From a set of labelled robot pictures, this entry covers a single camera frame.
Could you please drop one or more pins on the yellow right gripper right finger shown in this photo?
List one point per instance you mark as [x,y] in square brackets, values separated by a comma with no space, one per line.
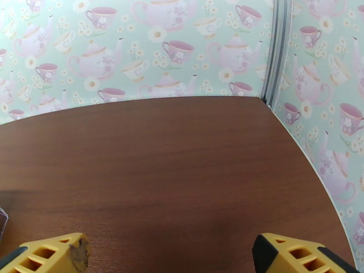
[293,258]

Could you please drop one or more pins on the aluminium frame post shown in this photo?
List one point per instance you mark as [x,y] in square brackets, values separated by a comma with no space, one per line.
[276,53]

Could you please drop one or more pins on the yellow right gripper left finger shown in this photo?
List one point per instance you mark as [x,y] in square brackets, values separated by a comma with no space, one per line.
[42,258]

